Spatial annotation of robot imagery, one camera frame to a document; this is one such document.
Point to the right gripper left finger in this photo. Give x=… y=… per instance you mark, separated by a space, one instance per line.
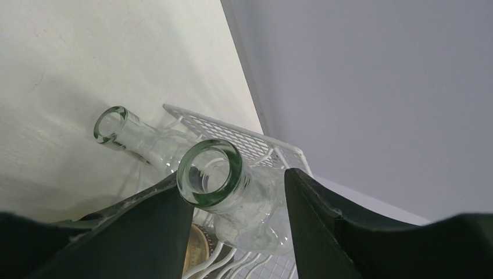
x=143 y=236

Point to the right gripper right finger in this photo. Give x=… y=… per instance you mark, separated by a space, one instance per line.
x=334 y=237

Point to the clear square glass bottle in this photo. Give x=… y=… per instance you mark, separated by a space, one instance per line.
x=248 y=203

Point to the clear tall glass bottle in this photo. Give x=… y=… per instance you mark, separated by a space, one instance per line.
x=159 y=151

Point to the dark green wine bottle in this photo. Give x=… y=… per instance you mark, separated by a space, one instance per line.
x=198 y=248

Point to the white wire wine rack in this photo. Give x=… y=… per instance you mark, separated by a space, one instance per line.
x=257 y=150

